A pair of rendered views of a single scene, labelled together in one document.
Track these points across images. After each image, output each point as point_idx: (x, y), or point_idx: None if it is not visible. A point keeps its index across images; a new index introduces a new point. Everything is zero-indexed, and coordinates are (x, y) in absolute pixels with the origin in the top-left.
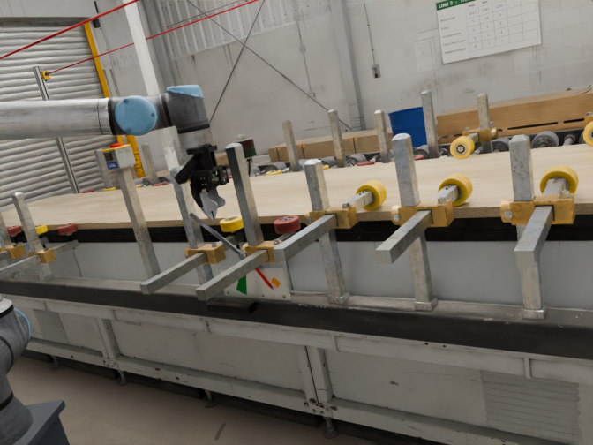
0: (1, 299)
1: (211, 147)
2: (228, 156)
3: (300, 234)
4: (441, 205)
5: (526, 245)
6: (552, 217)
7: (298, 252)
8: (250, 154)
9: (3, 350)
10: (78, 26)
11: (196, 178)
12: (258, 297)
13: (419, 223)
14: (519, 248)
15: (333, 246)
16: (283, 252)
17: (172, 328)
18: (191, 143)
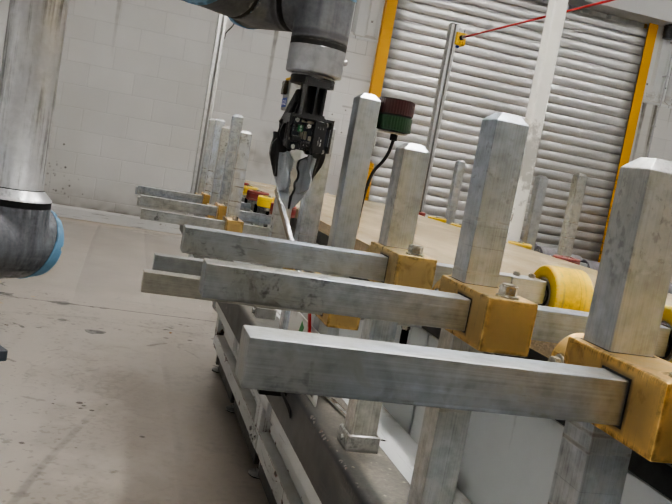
0: (34, 190)
1: (316, 79)
2: (351, 113)
3: (264, 237)
4: (488, 295)
5: (281, 334)
6: (612, 414)
7: (228, 258)
8: (388, 123)
9: None
10: None
11: (283, 125)
12: None
13: (390, 295)
14: (258, 328)
15: (378, 329)
16: (184, 235)
17: None
18: (292, 61)
